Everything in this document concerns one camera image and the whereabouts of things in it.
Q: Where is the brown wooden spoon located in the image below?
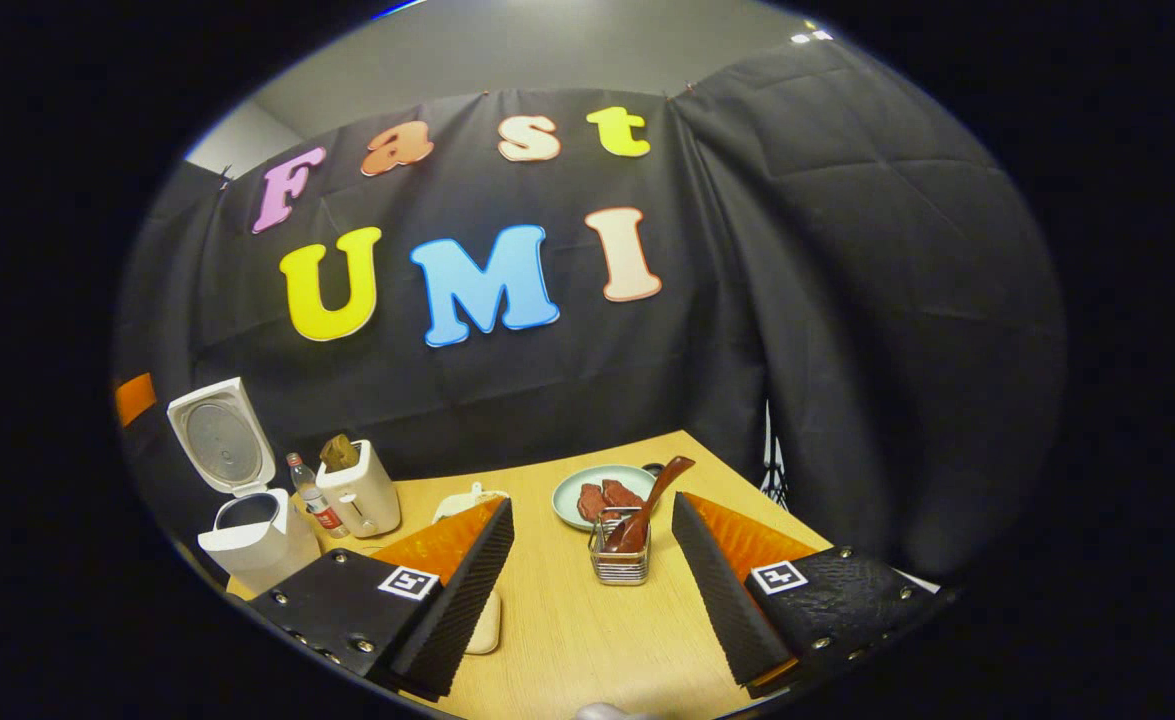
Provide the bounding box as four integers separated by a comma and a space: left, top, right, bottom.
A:
604, 456, 696, 554

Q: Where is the black backdrop cloth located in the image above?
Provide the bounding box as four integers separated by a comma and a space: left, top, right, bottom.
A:
115, 40, 1066, 581

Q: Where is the light green plate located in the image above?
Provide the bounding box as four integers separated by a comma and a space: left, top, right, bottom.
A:
552, 464, 661, 531

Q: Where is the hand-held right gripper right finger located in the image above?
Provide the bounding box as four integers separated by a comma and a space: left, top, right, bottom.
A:
671, 491, 953, 699

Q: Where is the clear bottle with red label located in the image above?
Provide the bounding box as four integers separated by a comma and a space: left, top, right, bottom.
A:
285, 452, 349, 539

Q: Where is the white metal frame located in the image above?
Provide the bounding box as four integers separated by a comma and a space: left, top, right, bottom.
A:
759, 400, 799, 512

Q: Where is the white rice cooker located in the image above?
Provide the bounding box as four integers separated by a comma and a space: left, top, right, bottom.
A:
167, 377, 324, 596

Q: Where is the white toaster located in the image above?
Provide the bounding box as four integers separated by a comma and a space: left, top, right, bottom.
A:
315, 438, 403, 539

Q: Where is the divided white dish of grains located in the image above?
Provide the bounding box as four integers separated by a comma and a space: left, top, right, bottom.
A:
432, 483, 510, 526

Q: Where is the metal wire chopstick holder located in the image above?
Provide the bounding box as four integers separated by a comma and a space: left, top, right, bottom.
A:
589, 507, 653, 586

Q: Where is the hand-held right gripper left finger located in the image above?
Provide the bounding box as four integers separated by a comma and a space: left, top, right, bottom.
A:
247, 497, 516, 701

